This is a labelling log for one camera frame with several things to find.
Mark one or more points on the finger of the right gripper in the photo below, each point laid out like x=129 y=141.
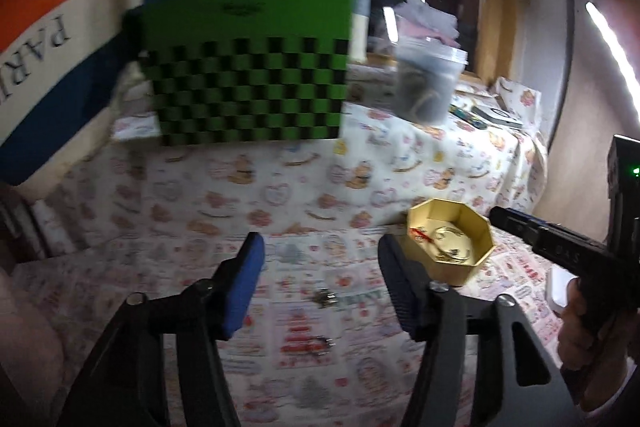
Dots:
x=516 y=223

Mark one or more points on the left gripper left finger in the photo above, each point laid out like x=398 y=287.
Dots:
x=122 y=382

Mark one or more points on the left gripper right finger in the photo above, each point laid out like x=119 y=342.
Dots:
x=516 y=381

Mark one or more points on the gold octagonal jewelry box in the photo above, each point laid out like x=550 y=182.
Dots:
x=449 y=239

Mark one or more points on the right hand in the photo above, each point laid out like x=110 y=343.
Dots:
x=607 y=354

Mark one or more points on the baby bear print cloth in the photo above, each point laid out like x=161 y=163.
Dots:
x=378 y=167

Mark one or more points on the strawberry print cloth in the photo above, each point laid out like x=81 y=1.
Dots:
x=292 y=363

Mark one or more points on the silver earring cluster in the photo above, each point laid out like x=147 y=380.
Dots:
x=324 y=298

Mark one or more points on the clear plastic lidded container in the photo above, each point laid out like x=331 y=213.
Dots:
x=427 y=73

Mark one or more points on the pink fabric pile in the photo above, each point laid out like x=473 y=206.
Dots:
x=418 y=19

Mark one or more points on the green black checkered box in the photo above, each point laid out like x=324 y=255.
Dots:
x=226 y=71

